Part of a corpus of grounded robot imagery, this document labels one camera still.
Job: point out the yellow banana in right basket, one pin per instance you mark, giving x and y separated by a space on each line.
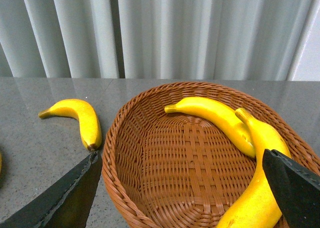
219 114

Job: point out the large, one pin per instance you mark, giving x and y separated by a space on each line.
256 207

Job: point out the far yellow banana on table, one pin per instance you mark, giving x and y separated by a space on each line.
84 113

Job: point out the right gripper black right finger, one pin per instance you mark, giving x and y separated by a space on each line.
295 188

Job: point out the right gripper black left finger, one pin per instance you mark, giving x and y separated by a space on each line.
65 204

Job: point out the white pleated curtain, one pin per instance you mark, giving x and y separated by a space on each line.
163 39

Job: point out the right brown wicker basket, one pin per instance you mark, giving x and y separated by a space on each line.
180 171

